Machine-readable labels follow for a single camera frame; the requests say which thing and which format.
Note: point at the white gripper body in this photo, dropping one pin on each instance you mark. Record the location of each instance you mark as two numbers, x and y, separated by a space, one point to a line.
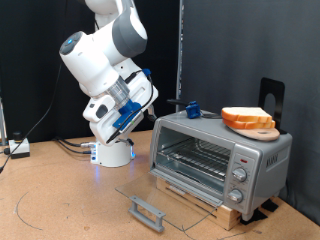
143 90

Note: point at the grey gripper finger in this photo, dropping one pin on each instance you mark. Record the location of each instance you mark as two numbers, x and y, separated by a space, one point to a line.
129 142
152 114

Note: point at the metal spatula with blue grip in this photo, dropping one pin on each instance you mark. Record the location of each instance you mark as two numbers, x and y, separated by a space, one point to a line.
194 109

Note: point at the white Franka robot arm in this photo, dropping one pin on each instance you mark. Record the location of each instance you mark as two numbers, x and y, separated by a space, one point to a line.
90 63

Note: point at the silver oven knob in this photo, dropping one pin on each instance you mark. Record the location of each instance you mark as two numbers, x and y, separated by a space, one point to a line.
240 174
235 195

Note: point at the silver toaster oven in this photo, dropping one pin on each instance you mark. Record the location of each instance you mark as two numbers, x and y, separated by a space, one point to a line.
266 160

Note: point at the tall metal pole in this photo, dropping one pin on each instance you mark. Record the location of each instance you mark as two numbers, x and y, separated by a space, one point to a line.
180 50

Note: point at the grey curtain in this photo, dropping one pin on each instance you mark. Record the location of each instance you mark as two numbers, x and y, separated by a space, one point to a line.
233 50

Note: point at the white box with black button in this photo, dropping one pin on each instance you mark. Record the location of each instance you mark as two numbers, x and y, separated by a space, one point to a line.
19 148

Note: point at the round wooden cutting board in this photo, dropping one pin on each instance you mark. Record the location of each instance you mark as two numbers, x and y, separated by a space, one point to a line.
263 135

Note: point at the black metal bookend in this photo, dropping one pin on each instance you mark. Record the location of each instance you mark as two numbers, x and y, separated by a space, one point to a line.
266 86

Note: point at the black curtain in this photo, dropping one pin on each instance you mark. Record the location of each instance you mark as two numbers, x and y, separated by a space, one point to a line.
26 66

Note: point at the wooden slatted block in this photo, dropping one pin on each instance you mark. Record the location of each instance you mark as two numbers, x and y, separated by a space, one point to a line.
230 216

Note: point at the black foam pad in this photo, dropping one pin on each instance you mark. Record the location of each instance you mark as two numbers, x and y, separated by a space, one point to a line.
253 216
270 205

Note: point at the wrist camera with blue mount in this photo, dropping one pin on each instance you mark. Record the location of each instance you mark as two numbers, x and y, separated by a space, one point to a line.
128 113

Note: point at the short metal post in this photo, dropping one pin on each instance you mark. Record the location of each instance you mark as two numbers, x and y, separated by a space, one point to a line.
2 120

